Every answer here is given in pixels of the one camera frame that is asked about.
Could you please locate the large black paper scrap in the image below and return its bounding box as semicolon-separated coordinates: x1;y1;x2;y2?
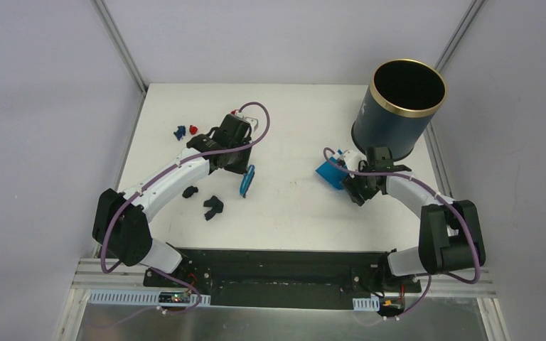
203;195;224;221

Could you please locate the small black paper scrap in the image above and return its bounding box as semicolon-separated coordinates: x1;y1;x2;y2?
181;186;199;198

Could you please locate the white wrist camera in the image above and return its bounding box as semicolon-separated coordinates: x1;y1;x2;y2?
337;149;366;172
239;114;259;132

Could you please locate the blue hand brush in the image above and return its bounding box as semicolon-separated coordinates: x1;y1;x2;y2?
239;164;255;198

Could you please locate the dark blue scrap top left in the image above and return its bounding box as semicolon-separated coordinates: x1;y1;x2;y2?
173;125;186;141

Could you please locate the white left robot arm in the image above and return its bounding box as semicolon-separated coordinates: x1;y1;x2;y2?
92;112;258;288

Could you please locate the dark bin with gold rim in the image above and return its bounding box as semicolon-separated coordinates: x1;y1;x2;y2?
351;59;447;161

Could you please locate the white slotted cable duct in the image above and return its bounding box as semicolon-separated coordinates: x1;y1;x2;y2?
352;296;380;312
88;289;198;308

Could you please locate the black mounting base plate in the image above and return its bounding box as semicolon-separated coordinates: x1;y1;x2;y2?
97;246;422;310

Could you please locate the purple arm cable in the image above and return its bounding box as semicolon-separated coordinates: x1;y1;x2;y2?
100;101;271;315
323;147;483;321

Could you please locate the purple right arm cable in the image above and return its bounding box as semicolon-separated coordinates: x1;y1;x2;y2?
323;147;483;321

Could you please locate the aluminium frame rail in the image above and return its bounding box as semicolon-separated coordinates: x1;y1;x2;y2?
71;257;497;299

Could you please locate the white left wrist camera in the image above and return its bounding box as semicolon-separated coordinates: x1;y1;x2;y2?
239;114;259;132

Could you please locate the left white slotted cable duct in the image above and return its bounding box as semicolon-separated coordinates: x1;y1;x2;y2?
88;289;198;308

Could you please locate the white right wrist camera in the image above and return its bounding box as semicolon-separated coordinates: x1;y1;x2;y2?
337;149;366;172

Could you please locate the right white slotted cable duct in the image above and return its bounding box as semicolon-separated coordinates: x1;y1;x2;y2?
352;296;380;312

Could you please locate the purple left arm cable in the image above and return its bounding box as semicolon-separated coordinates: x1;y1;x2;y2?
100;101;271;315

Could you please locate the blue plastic dustpan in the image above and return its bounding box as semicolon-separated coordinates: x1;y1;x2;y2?
315;156;348;190

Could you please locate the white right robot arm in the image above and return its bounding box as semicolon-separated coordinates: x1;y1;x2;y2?
338;147;486;291

